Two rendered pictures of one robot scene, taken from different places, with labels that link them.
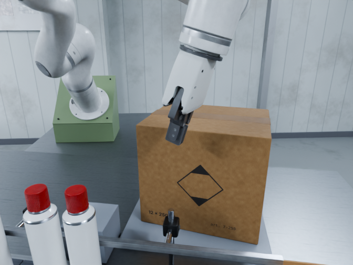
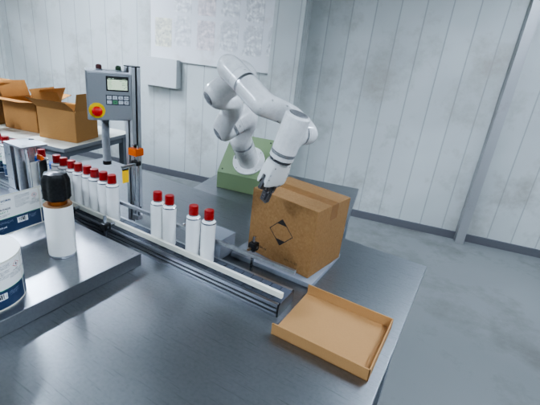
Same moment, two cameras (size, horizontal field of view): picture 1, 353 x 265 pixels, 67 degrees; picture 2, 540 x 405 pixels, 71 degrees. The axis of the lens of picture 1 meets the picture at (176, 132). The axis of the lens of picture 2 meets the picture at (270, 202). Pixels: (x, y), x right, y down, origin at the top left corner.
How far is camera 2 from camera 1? 87 cm
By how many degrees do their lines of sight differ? 18
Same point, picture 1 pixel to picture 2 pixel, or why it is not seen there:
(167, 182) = (264, 226)
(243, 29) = (466, 98)
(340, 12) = not seen: outside the picture
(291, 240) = (334, 285)
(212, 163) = (288, 219)
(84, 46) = (247, 122)
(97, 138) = (247, 190)
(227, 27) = (288, 152)
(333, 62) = not seen: outside the picture
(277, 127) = (490, 231)
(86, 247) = (208, 237)
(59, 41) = (229, 120)
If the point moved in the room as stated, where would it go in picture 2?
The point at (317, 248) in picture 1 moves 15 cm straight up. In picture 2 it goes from (346, 294) to (354, 258)
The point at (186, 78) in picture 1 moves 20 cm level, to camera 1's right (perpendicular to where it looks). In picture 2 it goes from (267, 170) to (325, 184)
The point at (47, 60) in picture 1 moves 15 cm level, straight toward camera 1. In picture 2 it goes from (220, 129) to (218, 136)
